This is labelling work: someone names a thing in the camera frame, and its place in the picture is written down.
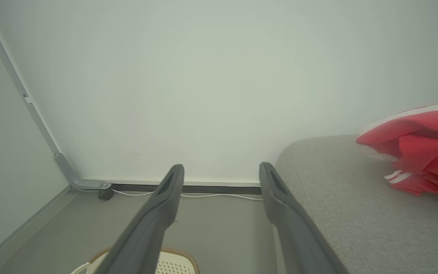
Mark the grey fabric sofa seat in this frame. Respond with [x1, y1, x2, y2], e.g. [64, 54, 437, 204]
[273, 134, 438, 274]

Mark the grey partition base rail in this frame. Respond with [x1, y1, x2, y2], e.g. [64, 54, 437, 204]
[0, 185, 72, 274]

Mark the thin white cable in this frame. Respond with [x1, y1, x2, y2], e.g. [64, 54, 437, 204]
[78, 188, 264, 201]

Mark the red garment with white stripes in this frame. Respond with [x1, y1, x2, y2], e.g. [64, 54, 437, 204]
[356, 101, 438, 203]

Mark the white laundry basket brown rim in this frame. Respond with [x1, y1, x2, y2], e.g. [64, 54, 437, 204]
[71, 247, 200, 274]

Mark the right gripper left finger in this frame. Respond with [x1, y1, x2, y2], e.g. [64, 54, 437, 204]
[95, 164, 185, 274]

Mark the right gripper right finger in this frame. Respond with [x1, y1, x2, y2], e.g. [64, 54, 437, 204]
[259, 162, 349, 274]

